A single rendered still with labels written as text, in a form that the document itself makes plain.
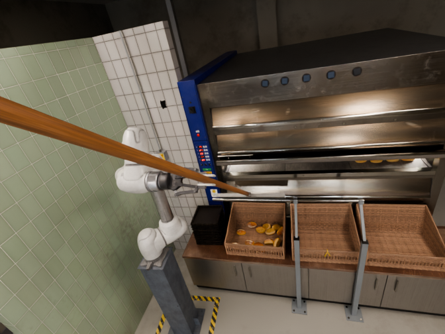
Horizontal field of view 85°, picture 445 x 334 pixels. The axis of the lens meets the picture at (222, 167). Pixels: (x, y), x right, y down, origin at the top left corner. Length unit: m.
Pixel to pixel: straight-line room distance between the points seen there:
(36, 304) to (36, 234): 0.45
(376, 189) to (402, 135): 0.53
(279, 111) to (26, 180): 1.85
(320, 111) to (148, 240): 1.65
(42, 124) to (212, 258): 2.25
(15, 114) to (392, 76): 2.09
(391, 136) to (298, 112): 0.73
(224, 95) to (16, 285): 1.90
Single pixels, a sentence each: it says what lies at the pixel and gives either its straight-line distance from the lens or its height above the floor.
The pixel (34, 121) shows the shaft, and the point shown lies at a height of 2.42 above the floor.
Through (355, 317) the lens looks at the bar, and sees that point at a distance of 2.88.
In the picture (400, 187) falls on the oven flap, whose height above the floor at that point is 1.01.
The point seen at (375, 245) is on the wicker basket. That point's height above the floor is 0.59.
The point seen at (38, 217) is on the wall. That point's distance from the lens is 2.01.
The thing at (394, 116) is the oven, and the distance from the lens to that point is 2.28.
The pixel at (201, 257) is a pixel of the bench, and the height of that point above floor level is 0.58.
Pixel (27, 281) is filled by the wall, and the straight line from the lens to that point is 2.06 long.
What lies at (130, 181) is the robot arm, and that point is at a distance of 1.11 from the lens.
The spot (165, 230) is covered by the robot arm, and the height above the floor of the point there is 1.24.
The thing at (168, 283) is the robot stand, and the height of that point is 0.82.
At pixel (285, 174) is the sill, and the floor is 1.18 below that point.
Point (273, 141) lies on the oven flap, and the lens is 2.22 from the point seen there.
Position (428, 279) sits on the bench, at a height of 0.54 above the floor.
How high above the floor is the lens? 2.48
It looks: 29 degrees down
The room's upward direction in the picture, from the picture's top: 12 degrees counter-clockwise
